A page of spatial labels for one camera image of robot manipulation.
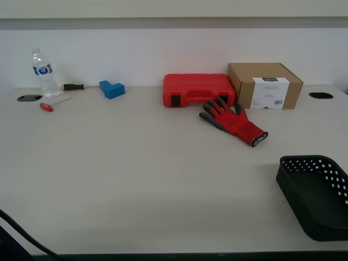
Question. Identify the red grey work glove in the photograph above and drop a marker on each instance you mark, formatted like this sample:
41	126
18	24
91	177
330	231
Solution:
231	122

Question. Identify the black perforated plastic basket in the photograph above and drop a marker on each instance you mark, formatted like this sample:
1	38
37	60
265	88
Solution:
307	195

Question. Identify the red plastic tool case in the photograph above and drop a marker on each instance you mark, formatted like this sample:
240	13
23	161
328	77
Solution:
195	84

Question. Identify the blue foam block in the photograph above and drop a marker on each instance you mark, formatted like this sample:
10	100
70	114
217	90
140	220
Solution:
112	91

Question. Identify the brown cardboard box white label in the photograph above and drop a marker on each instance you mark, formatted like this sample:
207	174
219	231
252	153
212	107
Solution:
244	81

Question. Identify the clear plastic water bottle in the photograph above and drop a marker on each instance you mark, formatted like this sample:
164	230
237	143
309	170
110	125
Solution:
47	81

